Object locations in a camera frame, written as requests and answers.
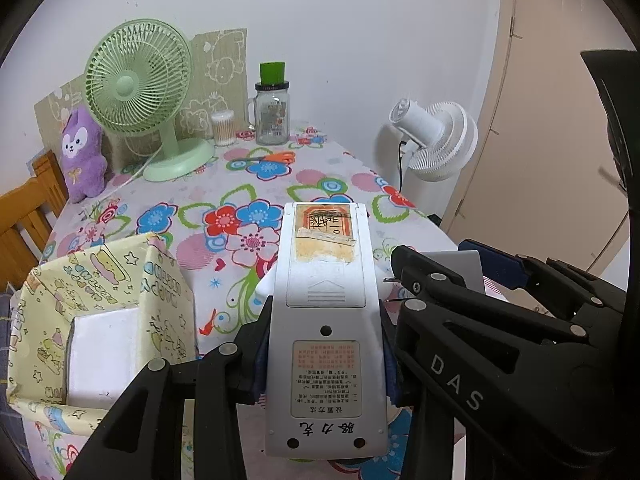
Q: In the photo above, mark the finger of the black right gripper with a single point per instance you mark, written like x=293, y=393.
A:
x=438, y=285
x=568, y=293

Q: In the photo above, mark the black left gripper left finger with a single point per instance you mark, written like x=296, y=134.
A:
x=141, y=435

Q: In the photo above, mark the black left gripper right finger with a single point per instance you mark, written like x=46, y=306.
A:
x=539, y=397

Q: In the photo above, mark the white remote control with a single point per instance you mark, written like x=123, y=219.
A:
x=325, y=386

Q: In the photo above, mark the white 45W charger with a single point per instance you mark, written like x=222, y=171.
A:
x=265, y=286

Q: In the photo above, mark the white box in bin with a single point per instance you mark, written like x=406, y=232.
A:
x=102, y=358

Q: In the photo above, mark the white floor fan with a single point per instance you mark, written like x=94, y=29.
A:
x=437, y=141

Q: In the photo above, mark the floral tablecloth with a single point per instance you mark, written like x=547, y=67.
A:
x=222, y=224

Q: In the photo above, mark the glass jar green lid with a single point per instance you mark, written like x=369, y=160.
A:
x=268, y=113

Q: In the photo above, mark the cotton swab container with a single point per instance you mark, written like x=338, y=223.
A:
x=223, y=127

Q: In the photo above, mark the wooden chair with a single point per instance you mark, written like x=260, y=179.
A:
x=24, y=226

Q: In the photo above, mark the purple plush toy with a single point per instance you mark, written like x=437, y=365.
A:
x=83, y=164

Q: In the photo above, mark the green desk fan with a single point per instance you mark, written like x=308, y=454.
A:
x=136, y=80

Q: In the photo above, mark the orange handled scissors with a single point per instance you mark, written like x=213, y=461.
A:
x=286, y=158

